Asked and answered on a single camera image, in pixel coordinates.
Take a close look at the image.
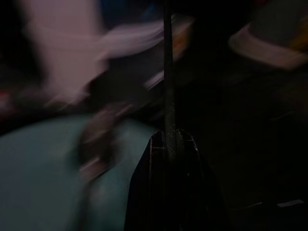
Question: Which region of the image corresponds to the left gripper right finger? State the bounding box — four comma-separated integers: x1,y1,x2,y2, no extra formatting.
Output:
169,128,231,231

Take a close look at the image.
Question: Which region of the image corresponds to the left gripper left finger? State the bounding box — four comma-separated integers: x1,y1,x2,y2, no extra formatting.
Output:
124,130,169,231

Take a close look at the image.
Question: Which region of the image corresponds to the steel fork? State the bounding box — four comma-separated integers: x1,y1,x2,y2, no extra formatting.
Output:
240,199,306,210

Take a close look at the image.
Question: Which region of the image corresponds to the light blue plate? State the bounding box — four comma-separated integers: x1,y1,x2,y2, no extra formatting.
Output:
0,114,157,231

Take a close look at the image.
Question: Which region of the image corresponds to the grey cylindrical appliance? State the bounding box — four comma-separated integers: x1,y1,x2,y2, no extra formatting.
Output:
238,0,308,51

